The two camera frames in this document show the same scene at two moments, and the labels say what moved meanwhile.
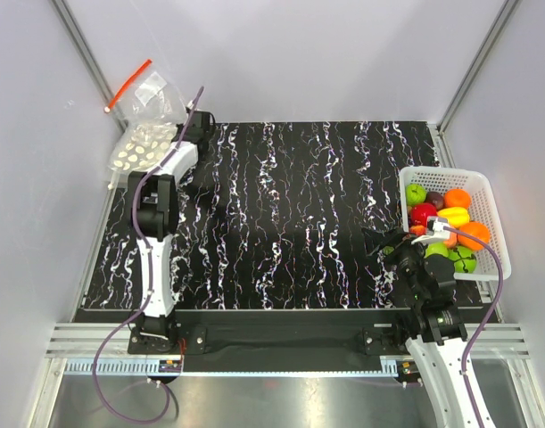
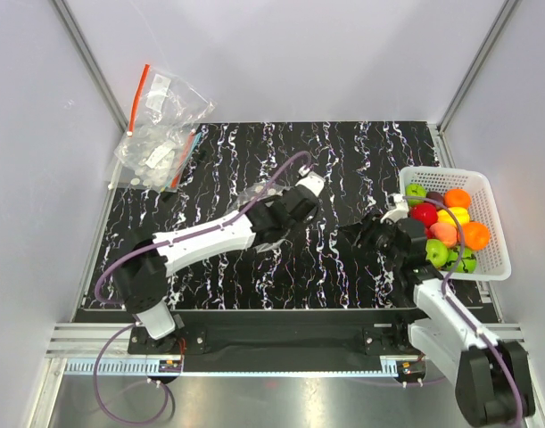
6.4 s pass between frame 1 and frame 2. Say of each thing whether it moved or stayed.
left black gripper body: moved
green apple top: stayed
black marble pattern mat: stayed
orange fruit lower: stayed
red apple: stayed
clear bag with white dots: moved
